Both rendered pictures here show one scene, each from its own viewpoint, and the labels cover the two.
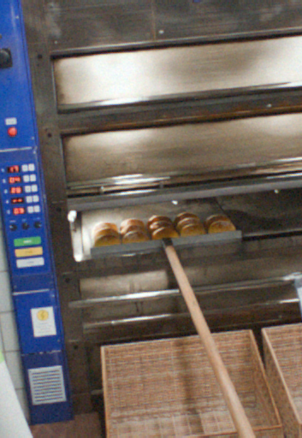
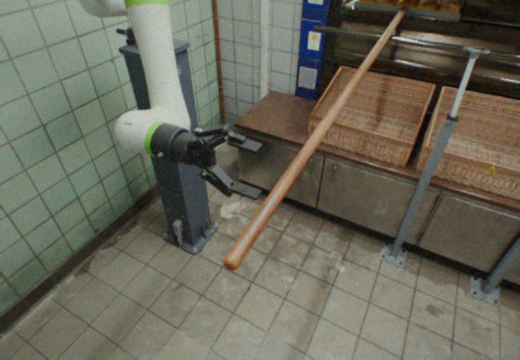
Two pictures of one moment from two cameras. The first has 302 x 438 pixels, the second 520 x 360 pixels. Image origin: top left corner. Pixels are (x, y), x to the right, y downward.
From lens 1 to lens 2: 0.87 m
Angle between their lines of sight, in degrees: 37
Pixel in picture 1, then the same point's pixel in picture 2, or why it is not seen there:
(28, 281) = (311, 13)
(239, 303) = (435, 65)
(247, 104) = not seen: outside the picture
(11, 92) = not seen: outside the picture
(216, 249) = (435, 22)
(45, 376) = (307, 72)
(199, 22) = not seen: outside the picture
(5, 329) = (294, 40)
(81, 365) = (328, 73)
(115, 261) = (365, 14)
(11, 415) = (156, 42)
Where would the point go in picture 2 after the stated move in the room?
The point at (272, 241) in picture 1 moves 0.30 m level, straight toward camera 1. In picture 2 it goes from (480, 27) to (461, 43)
